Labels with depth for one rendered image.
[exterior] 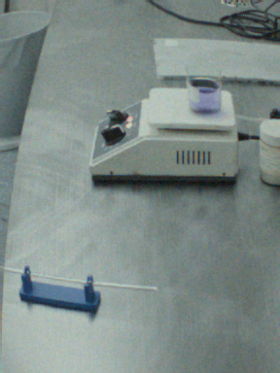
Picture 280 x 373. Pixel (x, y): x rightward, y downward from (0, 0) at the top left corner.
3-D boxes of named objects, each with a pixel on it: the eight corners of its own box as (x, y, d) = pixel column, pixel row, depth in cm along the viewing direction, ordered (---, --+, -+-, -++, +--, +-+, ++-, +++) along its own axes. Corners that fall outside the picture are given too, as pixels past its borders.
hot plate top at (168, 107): (147, 128, 141) (146, 122, 141) (150, 92, 152) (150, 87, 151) (235, 131, 141) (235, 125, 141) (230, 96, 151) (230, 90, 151)
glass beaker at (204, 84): (221, 123, 142) (219, 73, 138) (182, 119, 143) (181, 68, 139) (227, 106, 147) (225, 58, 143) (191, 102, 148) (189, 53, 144)
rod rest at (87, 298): (18, 298, 120) (15, 276, 118) (24, 285, 123) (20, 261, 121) (95, 311, 118) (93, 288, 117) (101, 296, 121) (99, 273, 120)
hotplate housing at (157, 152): (89, 183, 145) (87, 130, 141) (97, 139, 157) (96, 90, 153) (252, 185, 144) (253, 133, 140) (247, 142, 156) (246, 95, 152)
